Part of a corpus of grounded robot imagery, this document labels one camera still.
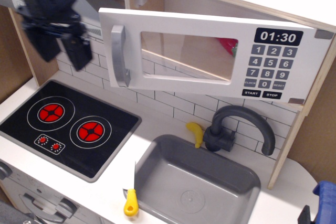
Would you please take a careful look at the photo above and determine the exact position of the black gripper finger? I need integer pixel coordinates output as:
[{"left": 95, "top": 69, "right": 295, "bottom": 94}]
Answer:
[
  {"left": 25, "top": 29, "right": 60, "bottom": 62},
  {"left": 61, "top": 34, "right": 92, "bottom": 71}
]

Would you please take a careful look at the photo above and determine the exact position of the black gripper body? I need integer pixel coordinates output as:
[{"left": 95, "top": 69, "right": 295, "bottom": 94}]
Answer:
[{"left": 17, "top": 0, "right": 88, "bottom": 40}]

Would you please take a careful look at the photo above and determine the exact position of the grey microwave door handle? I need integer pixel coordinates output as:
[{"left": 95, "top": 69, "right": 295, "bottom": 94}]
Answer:
[{"left": 111, "top": 25, "right": 131, "bottom": 88}]

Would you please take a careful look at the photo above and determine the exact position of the white toy microwave door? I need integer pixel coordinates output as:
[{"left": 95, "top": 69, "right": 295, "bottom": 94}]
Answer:
[{"left": 99, "top": 8, "right": 322, "bottom": 104}]

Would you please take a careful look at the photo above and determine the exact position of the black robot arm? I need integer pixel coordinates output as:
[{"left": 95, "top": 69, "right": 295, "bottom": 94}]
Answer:
[{"left": 16, "top": 0, "right": 92, "bottom": 70}]

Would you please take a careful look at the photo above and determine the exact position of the black toy stove top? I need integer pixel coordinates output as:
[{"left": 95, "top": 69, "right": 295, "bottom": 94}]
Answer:
[{"left": 1, "top": 81, "right": 141, "bottom": 183}]

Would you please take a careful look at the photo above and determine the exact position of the yellow toy banana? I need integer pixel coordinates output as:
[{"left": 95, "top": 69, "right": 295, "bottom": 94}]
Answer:
[{"left": 186, "top": 122, "right": 203, "bottom": 148}]

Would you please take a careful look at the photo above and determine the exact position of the red toy chili pepper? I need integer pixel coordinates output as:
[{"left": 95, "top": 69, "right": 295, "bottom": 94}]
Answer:
[{"left": 217, "top": 38, "right": 238, "bottom": 57}]

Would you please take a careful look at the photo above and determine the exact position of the grey toy oven door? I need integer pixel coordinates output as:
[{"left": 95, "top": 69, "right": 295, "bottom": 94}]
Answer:
[{"left": 1, "top": 161, "right": 107, "bottom": 223}]

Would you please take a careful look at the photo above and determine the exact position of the dark grey toy faucet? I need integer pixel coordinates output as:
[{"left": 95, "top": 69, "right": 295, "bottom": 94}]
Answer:
[{"left": 203, "top": 104, "right": 276, "bottom": 156}]

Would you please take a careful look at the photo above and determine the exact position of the grey toy sink basin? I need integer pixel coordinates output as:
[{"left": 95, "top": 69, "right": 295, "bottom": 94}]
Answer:
[{"left": 135, "top": 135, "right": 261, "bottom": 223}]

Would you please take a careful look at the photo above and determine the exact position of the black clamp piece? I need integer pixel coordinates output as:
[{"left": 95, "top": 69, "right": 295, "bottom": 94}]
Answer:
[{"left": 297, "top": 205, "right": 312, "bottom": 224}]

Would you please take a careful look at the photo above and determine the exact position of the blue plastic object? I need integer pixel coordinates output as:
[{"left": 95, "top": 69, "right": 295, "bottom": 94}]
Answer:
[{"left": 313, "top": 180, "right": 335, "bottom": 224}]

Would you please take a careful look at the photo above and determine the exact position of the wooden toy kitchen frame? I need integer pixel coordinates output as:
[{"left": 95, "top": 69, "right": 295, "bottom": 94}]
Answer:
[{"left": 1, "top": 0, "right": 335, "bottom": 188}]

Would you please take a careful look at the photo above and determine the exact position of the yellow handled toy knife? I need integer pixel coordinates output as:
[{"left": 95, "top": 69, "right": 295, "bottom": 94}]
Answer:
[{"left": 122, "top": 160, "right": 139, "bottom": 217}]

